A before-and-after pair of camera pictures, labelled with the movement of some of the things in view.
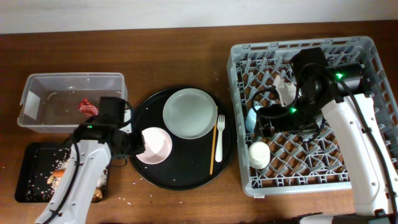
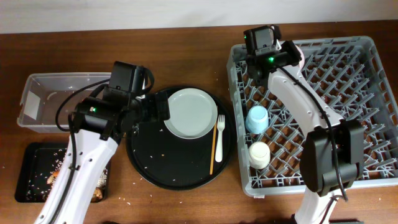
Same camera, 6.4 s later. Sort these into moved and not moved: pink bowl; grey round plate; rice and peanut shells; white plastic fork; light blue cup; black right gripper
Moved: black right gripper; pink bowl
Not moved: white plastic fork; light blue cup; rice and peanut shells; grey round plate
